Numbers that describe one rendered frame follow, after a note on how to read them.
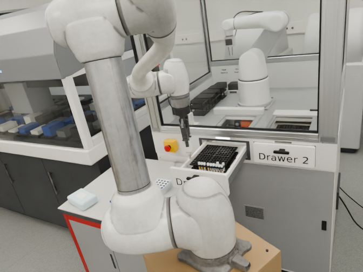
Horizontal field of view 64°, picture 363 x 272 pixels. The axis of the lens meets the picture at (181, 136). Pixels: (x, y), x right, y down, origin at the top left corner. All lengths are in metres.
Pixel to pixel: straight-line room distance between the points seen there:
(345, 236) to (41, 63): 2.25
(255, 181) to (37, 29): 1.46
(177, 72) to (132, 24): 0.53
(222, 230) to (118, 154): 0.36
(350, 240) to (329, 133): 1.10
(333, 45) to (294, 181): 0.68
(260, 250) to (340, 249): 1.34
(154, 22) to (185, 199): 0.47
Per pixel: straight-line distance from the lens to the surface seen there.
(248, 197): 1.75
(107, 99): 0.78
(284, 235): 1.85
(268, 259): 1.00
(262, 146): 1.52
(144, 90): 1.24
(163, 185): 1.54
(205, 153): 1.54
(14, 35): 2.06
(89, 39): 0.77
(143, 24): 0.78
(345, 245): 2.35
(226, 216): 0.86
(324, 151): 1.50
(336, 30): 1.34
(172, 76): 1.26
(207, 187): 0.84
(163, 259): 1.05
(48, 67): 1.82
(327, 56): 1.36
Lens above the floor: 1.60
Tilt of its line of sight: 23 degrees down
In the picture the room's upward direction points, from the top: 10 degrees counter-clockwise
